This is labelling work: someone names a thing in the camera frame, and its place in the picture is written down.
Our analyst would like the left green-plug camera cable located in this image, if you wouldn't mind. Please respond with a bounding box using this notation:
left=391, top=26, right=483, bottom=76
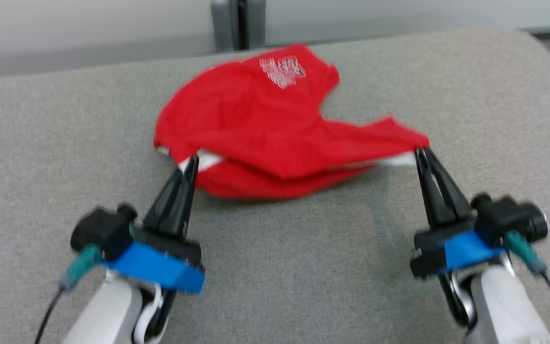
left=34, top=245, right=103, bottom=344

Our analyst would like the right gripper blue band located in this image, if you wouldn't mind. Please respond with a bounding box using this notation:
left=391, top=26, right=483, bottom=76
left=409, top=147, right=506, bottom=280

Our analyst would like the grey fabric sofa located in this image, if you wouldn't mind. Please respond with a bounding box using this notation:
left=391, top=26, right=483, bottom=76
left=0, top=28, right=550, bottom=344

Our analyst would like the red sports jersey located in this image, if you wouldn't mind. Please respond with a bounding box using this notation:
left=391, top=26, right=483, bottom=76
left=153, top=44, right=431, bottom=200

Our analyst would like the grey aluminium partition post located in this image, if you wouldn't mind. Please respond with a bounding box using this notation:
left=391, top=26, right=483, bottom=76
left=210, top=0, right=267, bottom=52

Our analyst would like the green-plug camera cable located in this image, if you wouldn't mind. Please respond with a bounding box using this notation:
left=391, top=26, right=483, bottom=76
left=34, top=245, right=103, bottom=344
left=505, top=231, right=550, bottom=333

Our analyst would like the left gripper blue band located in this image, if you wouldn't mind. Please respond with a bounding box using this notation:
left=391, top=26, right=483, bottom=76
left=102, top=156, right=205, bottom=294

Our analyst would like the right green-plug camera cable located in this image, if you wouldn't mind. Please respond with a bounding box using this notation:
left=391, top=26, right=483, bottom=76
left=505, top=231, right=550, bottom=333

